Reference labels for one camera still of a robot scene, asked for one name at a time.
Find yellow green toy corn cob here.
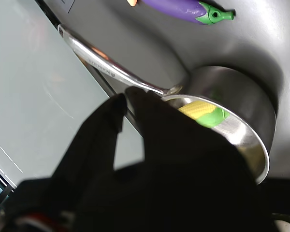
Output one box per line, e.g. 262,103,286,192
177,101,231,128

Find purple toy aubergine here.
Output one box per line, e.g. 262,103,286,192
140,0,235,25

